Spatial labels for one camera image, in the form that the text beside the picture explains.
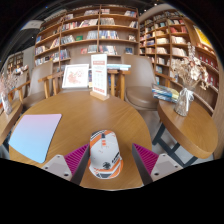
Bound tall angled wooden bookshelf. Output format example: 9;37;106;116
138;9;221;114

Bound stack of colourful books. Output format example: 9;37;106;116
151;83;180;104

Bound white orange patterned computer mouse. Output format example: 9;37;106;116
87;129;124;180

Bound white red sign wooden base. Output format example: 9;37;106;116
89;53;110;102

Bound distant wooden bookshelf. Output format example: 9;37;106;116
6;51;25;73

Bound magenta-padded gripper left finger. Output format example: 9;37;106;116
41;143;92;186

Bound flat light blue books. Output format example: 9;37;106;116
106;63;132;72

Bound brown leather wooden armchair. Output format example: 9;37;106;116
46;53;126;98
120;53;159;112
14;60;54;109

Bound wide wooden bookshelf with books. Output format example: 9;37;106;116
34;4;140;68

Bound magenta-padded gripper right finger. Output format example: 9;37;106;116
131;143;184;186

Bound glass vase beige dried flowers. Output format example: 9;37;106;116
169;42;209;118

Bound white framed red print picture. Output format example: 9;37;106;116
61;63;90;90

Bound oval wooden side table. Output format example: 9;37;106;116
0;98;24;148
151;99;219;168

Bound pink blue gradient mouse pad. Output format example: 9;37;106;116
8;113;63;164

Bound glass vase pink dried flowers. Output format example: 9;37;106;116
0;71;19;116

